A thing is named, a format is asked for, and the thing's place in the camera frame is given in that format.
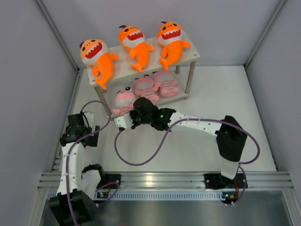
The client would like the orange shark plush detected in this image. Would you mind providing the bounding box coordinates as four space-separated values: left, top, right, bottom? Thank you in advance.
157 21 191 71
119 24 154 73
79 39 119 90

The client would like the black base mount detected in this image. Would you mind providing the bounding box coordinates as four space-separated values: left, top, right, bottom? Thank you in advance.
204 173 246 190
96 173 121 188

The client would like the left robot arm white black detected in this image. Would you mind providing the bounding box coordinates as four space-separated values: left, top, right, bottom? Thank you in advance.
49 112 106 226

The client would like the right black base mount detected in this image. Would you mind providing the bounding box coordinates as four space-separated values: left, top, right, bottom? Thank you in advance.
204 173 246 190

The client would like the aluminium front rail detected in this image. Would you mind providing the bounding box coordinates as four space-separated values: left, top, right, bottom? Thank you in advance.
37 171 294 201

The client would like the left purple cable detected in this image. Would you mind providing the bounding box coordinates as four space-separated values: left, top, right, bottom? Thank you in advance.
65 100 122 226

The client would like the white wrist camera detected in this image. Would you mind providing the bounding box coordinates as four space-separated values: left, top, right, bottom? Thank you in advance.
83 111 95 128
114 113 133 131

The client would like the pink striped plush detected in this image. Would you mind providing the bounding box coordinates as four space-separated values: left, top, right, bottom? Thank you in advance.
153 70 179 98
134 74 159 104
112 86 136 116

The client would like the white two-tier wooden shelf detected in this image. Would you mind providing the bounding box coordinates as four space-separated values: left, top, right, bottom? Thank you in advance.
84 37 200 110

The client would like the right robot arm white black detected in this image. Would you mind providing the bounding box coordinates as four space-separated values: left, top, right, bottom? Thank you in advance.
129 97 247 187

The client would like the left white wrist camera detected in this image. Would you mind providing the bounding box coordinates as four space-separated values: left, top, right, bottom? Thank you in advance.
83 111 95 128

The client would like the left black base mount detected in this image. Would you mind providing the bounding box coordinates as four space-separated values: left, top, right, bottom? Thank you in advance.
96 173 121 188

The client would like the purple cable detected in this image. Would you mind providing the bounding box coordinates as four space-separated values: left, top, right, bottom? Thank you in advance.
114 118 261 205
65 100 122 226

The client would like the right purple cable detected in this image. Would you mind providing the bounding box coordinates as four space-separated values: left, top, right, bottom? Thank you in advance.
114 118 261 205

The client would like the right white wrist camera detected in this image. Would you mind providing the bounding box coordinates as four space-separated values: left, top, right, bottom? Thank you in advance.
114 113 133 131

